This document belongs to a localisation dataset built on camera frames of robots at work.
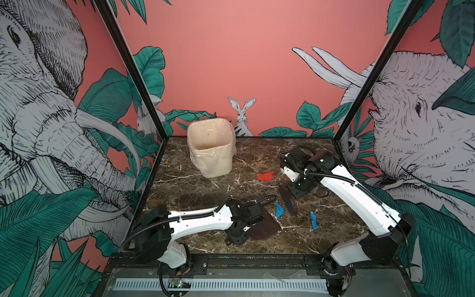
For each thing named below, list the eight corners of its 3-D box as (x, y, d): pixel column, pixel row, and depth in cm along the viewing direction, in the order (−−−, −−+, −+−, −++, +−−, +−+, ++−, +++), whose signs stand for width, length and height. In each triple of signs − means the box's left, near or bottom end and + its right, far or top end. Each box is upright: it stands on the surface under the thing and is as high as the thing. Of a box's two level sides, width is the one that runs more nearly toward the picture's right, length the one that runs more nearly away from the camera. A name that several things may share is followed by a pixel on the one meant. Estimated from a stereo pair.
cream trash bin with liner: (193, 184, 101) (181, 153, 80) (200, 151, 116) (191, 118, 96) (235, 184, 101) (233, 153, 80) (236, 151, 117) (235, 118, 96)
